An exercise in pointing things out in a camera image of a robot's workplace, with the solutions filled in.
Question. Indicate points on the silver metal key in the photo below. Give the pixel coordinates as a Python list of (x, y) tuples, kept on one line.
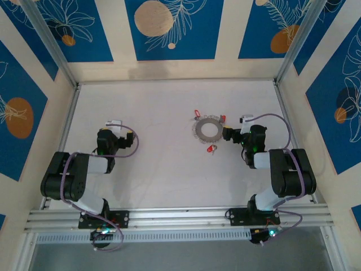
[(215, 147)]

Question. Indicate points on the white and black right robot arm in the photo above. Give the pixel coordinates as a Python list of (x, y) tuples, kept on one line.
[(293, 175)]

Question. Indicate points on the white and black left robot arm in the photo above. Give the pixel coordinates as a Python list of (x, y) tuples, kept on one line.
[(70, 180)]

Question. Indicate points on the black controller board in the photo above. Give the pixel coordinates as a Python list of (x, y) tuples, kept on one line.
[(98, 234), (258, 234)]

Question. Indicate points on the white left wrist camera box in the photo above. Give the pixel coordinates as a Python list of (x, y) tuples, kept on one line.
[(114, 123)]

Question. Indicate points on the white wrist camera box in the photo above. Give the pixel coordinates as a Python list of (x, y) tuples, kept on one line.
[(114, 123), (247, 117)]

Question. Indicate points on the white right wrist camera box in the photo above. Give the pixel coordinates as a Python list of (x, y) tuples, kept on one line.
[(247, 117)]

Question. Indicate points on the aluminium table side rail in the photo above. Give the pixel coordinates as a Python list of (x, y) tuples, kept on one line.
[(282, 98), (67, 127)]

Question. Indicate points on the aluminium table end rail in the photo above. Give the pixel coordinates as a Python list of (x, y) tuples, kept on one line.
[(175, 81)]

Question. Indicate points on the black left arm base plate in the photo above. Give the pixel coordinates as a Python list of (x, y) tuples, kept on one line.
[(121, 218)]

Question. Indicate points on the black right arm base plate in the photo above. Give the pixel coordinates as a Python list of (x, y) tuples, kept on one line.
[(239, 216)]

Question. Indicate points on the aluminium mounting rail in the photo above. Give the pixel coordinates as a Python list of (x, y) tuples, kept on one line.
[(180, 217)]

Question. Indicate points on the aluminium frame post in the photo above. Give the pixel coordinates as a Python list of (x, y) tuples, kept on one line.
[(48, 36), (300, 36)]

